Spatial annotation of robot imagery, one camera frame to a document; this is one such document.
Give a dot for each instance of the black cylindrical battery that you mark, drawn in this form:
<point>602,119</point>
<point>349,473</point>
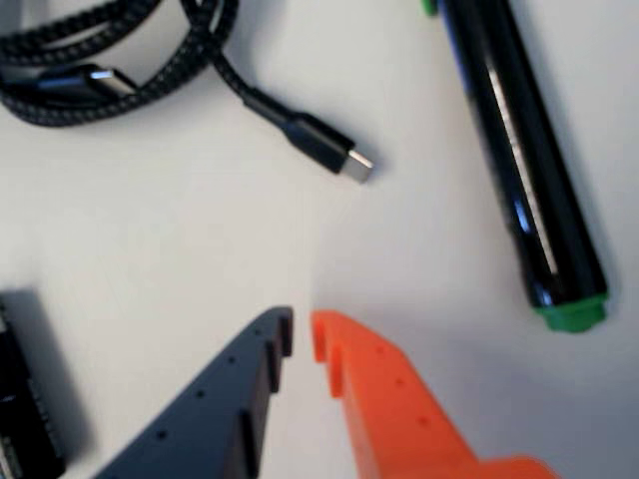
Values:
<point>25,399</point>

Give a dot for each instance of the blue-grey gripper finger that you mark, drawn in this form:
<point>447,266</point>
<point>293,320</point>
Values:
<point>209,414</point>

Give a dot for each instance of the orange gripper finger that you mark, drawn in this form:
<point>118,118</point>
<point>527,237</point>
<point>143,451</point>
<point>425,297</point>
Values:
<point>394,414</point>

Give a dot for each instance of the black marker with green cap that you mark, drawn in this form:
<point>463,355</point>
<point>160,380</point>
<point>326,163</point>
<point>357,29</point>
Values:
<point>534,189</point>

